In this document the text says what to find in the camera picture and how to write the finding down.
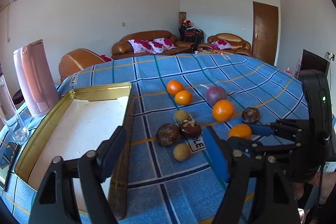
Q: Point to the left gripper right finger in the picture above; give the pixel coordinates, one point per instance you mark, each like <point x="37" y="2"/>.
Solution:
<point x="273" y="200"/>

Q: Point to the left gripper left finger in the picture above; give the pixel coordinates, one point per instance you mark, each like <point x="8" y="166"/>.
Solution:
<point x="55" y="201"/>

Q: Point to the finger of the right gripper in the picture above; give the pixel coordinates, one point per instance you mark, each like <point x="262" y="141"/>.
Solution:
<point x="278" y="149"/>
<point x="278" y="129"/>

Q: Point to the dark brown fruit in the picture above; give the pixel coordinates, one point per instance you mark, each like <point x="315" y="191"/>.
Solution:
<point x="167" y="134"/>
<point x="250" y="115"/>
<point x="190" y="129"/>

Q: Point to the large orange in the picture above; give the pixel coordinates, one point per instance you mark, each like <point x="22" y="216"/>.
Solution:
<point x="223" y="110"/>

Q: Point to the tan longan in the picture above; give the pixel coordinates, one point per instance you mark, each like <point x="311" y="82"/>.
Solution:
<point x="181" y="152"/>
<point x="181" y="116"/>

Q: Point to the person's right hand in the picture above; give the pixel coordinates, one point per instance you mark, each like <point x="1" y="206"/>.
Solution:
<point x="318" y="198"/>

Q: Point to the black television screen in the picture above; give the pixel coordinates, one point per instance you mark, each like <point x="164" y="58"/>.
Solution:
<point x="311" y="61"/>

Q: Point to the purple passion fruit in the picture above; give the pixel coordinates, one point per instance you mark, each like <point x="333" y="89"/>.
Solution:
<point x="215" y="94"/>

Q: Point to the black phone on table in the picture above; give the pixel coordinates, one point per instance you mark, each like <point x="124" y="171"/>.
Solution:
<point x="6" y="164"/>

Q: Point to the blue plaid tablecloth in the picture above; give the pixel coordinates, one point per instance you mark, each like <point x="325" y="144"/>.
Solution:
<point x="161" y="189"/>

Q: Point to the brown wooden door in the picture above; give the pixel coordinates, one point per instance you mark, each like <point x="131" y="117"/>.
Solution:
<point x="265" y="32"/>

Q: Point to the gold metal tin tray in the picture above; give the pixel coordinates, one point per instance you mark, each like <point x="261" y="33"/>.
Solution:
<point x="78" y="123"/>

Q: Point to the clear glass bottle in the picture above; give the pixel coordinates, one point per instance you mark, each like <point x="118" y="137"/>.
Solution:
<point x="9" y="115"/>

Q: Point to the pink floral armchair pillow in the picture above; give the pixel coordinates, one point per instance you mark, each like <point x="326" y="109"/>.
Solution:
<point x="221" y="45"/>

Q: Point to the brown leather armchair right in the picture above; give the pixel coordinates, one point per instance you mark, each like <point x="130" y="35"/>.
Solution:
<point x="240" y="46"/>

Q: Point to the pink electric kettle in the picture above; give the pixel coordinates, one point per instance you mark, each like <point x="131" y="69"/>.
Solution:
<point x="35" y="79"/>

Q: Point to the dark shelf with items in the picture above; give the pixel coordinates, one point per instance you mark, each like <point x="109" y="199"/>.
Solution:
<point x="188" y="32"/>

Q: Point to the pink floral pillow right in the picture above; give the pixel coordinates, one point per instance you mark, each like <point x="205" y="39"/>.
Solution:
<point x="161" y="45"/>

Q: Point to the brown leather chair left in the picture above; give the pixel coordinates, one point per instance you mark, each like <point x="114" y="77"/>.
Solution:
<point x="78" y="60"/>

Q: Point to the brown leather long sofa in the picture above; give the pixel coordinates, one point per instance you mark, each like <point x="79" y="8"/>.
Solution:
<point x="123" y="48"/>

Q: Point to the pink floral pillow left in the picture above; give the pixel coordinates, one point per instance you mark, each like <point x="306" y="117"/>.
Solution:
<point x="141" y="46"/>

